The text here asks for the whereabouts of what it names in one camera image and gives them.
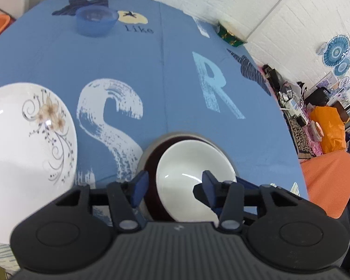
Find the red ceramic bowl white inside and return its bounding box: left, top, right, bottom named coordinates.
left=155, top=140, right=236, bottom=224

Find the white floral plate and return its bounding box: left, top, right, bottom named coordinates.
left=0, top=82, right=77, bottom=244

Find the translucent blue plastic bowl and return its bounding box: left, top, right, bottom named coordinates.
left=76, top=5, right=119, bottom=37

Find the orange chair cushion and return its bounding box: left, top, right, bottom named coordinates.
left=301, top=150, right=350, bottom=219

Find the blue printed tablecloth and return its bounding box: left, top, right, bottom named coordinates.
left=0, top=0, right=308, bottom=198

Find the orange plastic bag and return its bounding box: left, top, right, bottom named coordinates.
left=309, top=106, right=347, bottom=154

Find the green patterned bowl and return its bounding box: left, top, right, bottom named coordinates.
left=216, top=23, right=246, bottom=47

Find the blue paper wall decoration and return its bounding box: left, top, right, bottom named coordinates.
left=316, top=35, right=350, bottom=77

